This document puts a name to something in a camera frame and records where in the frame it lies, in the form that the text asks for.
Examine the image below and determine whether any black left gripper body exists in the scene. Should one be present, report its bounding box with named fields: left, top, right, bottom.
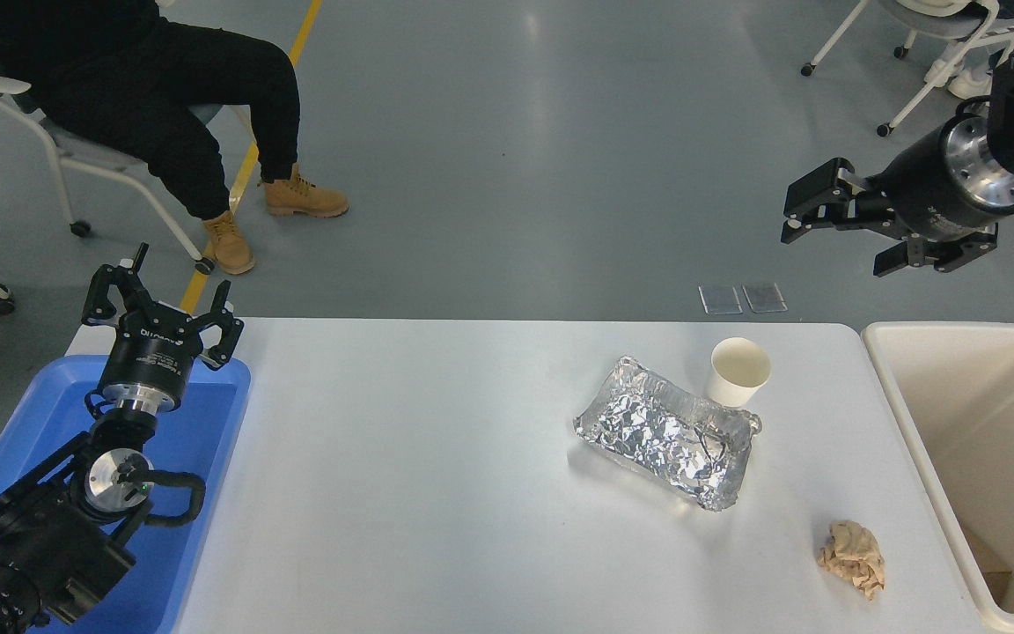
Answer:
left=100, top=308, right=207, bottom=403

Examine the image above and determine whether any large pale plastic bin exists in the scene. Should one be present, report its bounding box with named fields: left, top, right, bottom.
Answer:
left=861, top=321, right=1014, bottom=634

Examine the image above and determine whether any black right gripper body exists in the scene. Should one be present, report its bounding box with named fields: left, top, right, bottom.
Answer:
left=879, top=123, right=997, bottom=240

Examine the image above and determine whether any crumpled silver foil tray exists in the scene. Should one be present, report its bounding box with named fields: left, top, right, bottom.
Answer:
left=574, top=356, right=763, bottom=512

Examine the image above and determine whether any crumpled tan paper ball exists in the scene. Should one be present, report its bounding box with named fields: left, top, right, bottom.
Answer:
left=817, top=520, right=885, bottom=601

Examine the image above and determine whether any white paper cup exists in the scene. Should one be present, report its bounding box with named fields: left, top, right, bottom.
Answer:
left=705, top=337, right=772, bottom=408

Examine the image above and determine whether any clear floor plate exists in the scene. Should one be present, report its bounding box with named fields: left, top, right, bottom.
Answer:
left=742, top=282, right=788, bottom=313
left=699, top=284, right=743, bottom=315

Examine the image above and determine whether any blue plastic tray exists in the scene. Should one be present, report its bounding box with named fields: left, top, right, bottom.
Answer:
left=0, top=355, right=252, bottom=634

